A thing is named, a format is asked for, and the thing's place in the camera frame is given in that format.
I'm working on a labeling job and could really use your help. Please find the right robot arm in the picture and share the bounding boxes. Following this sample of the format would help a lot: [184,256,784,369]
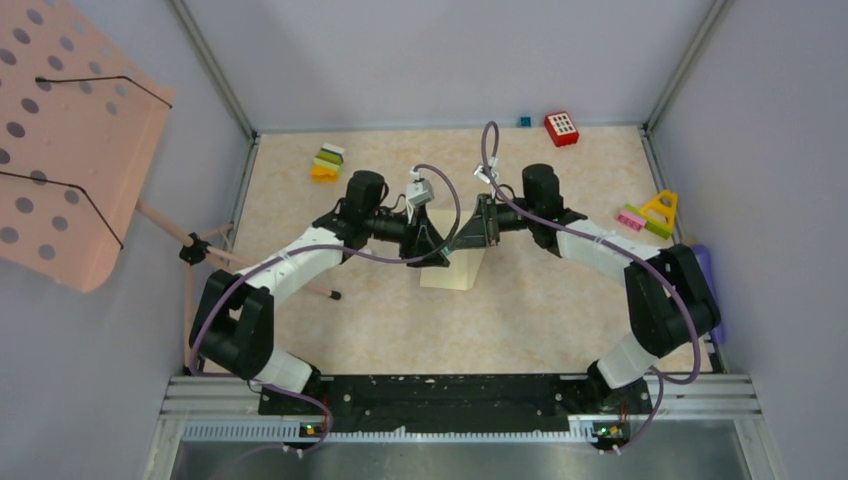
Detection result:
[450,161,721,412]

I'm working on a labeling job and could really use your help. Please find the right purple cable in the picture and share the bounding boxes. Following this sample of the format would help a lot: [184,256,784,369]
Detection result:
[480,120,704,455]

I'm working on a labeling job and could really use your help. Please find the pink small block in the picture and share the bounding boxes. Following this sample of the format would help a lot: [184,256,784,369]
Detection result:
[616,209,647,231]

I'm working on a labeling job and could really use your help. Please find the pink perforated music stand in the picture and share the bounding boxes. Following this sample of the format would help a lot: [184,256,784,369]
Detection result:
[0,0,343,372]

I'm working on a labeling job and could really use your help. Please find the yellow green toy block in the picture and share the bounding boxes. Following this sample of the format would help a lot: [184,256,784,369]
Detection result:
[636,189,678,239]

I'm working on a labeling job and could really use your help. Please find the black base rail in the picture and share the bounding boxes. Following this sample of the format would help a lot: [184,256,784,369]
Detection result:
[158,370,763,452]

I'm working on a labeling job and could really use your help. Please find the stacked colourful toy blocks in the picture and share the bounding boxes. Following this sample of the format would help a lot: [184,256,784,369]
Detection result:
[310,143,345,183]

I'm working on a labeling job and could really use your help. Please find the red toy block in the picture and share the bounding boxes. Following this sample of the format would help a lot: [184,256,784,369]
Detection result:
[543,111,580,148]

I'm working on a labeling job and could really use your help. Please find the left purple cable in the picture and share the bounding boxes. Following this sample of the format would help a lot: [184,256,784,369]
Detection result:
[188,163,463,458]

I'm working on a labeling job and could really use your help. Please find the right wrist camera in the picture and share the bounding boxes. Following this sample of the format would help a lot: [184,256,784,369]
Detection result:
[474,164,499,185]

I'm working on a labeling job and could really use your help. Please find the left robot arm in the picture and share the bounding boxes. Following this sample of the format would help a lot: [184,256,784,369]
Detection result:
[189,164,452,414]

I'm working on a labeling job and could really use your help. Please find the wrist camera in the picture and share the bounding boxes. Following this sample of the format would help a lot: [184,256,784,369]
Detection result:
[404,169,435,224]
[474,164,499,185]

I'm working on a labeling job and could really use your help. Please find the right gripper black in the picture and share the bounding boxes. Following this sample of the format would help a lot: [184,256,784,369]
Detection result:
[449,194,538,251]

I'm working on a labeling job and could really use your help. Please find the yellow envelope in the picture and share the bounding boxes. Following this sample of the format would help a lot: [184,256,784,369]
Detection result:
[419,209,486,291]

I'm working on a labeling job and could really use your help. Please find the purple cable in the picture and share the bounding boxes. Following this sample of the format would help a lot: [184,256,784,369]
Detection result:
[188,163,463,458]
[480,120,704,455]

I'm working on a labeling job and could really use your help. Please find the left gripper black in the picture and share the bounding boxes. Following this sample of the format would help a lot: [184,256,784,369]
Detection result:
[365,202,450,267]

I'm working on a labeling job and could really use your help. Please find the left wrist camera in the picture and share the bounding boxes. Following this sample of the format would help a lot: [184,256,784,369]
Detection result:
[404,169,435,224]

